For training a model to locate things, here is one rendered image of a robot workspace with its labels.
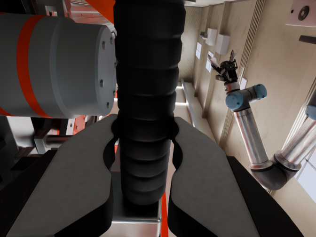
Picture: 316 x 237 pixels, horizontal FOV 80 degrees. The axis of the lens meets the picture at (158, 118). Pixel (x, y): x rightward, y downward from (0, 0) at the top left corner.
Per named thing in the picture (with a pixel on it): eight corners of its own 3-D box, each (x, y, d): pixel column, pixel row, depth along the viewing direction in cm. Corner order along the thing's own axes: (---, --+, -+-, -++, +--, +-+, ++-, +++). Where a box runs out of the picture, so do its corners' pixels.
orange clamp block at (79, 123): (45, 130, 52) (59, 136, 61) (74, 131, 52) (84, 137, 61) (50, 106, 54) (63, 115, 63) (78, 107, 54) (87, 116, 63)
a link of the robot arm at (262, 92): (258, 100, 85) (238, 107, 94) (270, 96, 91) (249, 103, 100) (252, 84, 85) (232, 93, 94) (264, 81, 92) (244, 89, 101)
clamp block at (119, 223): (33, 218, 13) (49, 258, 16) (162, 221, 14) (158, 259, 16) (63, 167, 18) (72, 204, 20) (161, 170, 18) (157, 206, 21)
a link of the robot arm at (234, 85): (236, 91, 107) (222, 94, 106) (233, 84, 108) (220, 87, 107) (242, 87, 100) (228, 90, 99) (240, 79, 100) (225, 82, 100)
